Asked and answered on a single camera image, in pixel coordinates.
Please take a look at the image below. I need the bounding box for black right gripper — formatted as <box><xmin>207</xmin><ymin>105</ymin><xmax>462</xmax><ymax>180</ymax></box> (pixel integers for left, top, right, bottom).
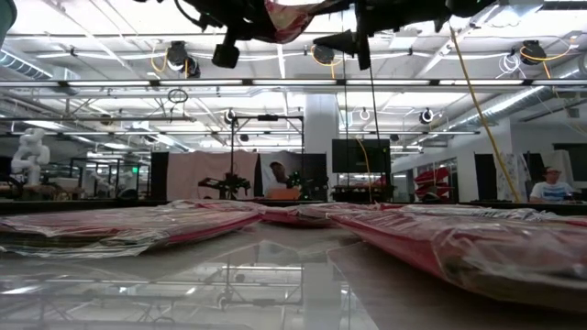
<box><xmin>314</xmin><ymin>0</ymin><xmax>460</xmax><ymax>71</ymax></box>

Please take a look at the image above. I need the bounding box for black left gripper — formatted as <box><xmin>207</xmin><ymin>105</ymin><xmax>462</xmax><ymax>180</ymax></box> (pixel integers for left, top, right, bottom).
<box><xmin>201</xmin><ymin>4</ymin><xmax>279</xmax><ymax>70</ymax></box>

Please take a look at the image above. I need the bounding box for teal plastic basket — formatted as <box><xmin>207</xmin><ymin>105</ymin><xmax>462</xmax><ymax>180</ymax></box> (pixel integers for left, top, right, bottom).
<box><xmin>0</xmin><ymin>0</ymin><xmax>18</xmax><ymax>50</ymax></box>

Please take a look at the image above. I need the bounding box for long ceiling light bar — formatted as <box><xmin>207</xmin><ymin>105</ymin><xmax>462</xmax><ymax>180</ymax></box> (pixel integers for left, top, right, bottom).
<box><xmin>0</xmin><ymin>78</ymin><xmax>587</xmax><ymax>89</ymax></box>

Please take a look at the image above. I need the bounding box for white fabric sheet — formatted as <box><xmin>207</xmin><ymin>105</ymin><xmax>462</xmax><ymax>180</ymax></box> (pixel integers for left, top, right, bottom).
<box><xmin>259</xmin><ymin>150</ymin><xmax>305</xmax><ymax>189</ymax></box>

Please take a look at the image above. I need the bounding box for black monitor screen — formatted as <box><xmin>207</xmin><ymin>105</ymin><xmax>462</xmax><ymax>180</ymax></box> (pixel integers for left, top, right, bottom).
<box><xmin>331</xmin><ymin>138</ymin><xmax>392</xmax><ymax>174</ymax></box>

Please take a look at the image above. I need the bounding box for person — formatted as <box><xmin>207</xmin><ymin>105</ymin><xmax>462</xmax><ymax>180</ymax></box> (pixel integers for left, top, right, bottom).
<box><xmin>263</xmin><ymin>159</ymin><xmax>304</xmax><ymax>201</ymax></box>
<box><xmin>529</xmin><ymin>167</ymin><xmax>574</xmax><ymax>204</ymax></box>

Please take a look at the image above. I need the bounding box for pink fabric backdrop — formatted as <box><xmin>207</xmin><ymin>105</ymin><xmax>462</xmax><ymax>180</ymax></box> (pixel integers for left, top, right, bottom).
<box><xmin>166</xmin><ymin>150</ymin><xmax>259</xmax><ymax>202</ymax></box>

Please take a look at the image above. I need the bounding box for orange box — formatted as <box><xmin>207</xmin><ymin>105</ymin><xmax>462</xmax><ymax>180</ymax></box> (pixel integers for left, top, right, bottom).
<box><xmin>266</xmin><ymin>187</ymin><xmax>302</xmax><ymax>202</ymax></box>

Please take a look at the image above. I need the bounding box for black equipment cart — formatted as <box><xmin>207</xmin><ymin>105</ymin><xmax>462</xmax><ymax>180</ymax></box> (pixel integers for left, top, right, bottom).
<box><xmin>332</xmin><ymin>182</ymin><xmax>396</xmax><ymax>203</ymax></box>

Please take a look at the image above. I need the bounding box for white humanoid robot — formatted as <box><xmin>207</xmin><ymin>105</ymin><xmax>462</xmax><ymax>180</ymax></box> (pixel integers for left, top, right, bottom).
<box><xmin>9</xmin><ymin>126</ymin><xmax>51</xmax><ymax>187</ymax></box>

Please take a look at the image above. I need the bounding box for black gantry frame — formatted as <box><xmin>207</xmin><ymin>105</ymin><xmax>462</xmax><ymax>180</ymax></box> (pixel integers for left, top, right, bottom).
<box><xmin>228</xmin><ymin>114</ymin><xmax>305</xmax><ymax>203</ymax></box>

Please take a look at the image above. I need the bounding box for black hanging cable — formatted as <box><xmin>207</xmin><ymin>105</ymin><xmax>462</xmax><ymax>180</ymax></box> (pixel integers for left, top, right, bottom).
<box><xmin>340</xmin><ymin>54</ymin><xmax>349</xmax><ymax>203</ymax></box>
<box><xmin>360</xmin><ymin>68</ymin><xmax>382</xmax><ymax>203</ymax></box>

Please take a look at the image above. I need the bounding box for thin yellow cable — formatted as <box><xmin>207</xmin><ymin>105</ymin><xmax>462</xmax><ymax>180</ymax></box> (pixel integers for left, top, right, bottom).
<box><xmin>355</xmin><ymin>137</ymin><xmax>373</xmax><ymax>203</ymax></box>

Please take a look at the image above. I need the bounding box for yellow power cable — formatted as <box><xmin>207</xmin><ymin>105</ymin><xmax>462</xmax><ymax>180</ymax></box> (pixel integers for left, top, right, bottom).
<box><xmin>440</xmin><ymin>0</ymin><xmax>524</xmax><ymax>204</ymax></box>

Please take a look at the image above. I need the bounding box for silver ventilation duct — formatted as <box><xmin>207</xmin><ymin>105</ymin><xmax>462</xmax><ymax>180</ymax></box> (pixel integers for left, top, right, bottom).
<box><xmin>439</xmin><ymin>54</ymin><xmax>587</xmax><ymax>134</ymax></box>

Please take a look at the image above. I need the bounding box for black table frame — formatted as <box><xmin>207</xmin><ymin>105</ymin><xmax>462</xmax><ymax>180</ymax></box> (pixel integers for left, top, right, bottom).
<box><xmin>0</xmin><ymin>199</ymin><xmax>587</xmax><ymax>216</ymax></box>

